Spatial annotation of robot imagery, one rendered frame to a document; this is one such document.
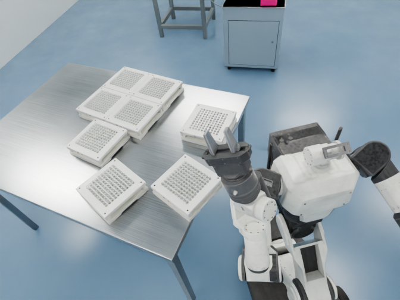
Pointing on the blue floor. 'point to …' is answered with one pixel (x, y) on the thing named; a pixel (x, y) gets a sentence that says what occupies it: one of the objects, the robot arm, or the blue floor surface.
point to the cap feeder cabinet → (252, 33)
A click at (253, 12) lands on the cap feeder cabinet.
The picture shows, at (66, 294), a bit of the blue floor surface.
